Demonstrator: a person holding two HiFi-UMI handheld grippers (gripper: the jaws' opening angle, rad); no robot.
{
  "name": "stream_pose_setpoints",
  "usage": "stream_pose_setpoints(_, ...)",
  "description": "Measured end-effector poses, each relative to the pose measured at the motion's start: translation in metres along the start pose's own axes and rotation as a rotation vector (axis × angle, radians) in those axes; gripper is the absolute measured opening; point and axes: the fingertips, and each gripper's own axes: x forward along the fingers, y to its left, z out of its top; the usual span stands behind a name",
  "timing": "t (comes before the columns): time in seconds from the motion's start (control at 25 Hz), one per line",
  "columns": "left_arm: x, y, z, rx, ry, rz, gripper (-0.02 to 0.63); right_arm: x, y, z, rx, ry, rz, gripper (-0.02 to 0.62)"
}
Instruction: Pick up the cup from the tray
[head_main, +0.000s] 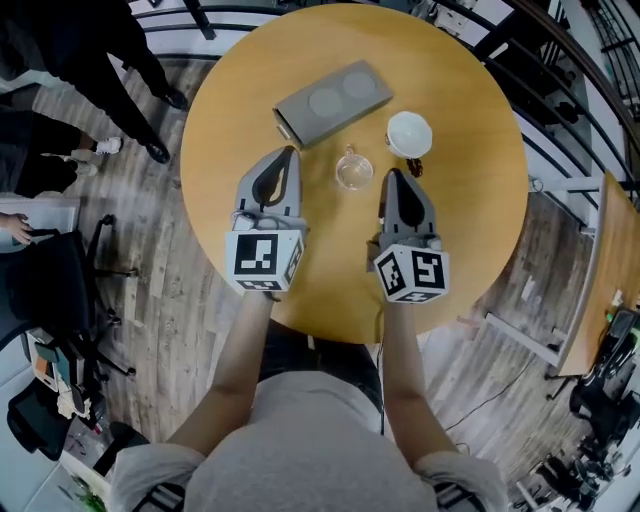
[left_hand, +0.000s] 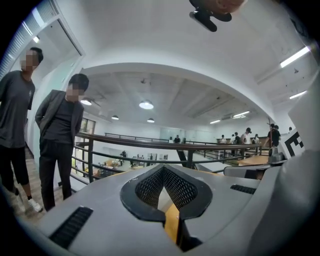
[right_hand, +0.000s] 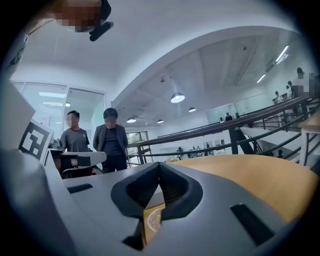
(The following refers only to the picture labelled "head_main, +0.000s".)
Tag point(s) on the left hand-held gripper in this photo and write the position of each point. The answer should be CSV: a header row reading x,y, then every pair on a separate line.
x,y
255,255

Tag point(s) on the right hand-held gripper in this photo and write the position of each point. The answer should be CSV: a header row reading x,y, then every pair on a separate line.
x,y
415,272

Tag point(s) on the clear glass cup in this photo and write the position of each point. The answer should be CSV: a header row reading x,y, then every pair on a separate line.
x,y
354,170

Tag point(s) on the grey rectangular tray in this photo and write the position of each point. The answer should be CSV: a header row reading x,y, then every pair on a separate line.
x,y
300,115

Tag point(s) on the person's right forearm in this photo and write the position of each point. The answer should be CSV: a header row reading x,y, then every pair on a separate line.
x,y
405,370

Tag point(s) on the person's left forearm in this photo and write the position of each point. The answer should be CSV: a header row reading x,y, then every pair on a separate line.
x,y
235,370

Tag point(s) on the round wooden table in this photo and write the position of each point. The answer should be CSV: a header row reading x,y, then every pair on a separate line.
x,y
340,250

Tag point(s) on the person's dark trousers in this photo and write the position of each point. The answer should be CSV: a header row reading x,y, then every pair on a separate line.
x,y
320,355

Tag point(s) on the rectangular wooden desk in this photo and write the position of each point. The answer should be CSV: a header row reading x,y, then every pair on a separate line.
x,y
615,250

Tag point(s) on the black metal railing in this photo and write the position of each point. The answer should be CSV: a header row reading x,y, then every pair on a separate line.
x,y
550,55

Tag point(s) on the white desk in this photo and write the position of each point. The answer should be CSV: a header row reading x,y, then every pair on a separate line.
x,y
50,215

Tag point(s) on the small white green object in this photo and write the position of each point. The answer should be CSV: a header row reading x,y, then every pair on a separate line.
x,y
616,299

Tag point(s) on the black office chair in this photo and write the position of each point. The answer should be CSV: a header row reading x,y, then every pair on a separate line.
x,y
600,415
45,285

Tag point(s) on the black electronic equipment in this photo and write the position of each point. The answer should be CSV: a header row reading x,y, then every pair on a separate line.
x,y
620,345

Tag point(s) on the person's grey shirt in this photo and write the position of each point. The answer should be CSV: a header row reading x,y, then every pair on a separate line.
x,y
305,450

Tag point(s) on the white storage box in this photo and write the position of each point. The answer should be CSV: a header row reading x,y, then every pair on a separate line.
x,y
45,365

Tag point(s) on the beige crumpled cloth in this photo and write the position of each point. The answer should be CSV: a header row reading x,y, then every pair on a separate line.
x,y
70,402

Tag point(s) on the green plant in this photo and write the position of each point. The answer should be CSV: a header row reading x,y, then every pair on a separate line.
x,y
92,500

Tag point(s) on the round white table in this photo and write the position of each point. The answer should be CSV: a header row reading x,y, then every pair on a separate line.
x,y
75,490

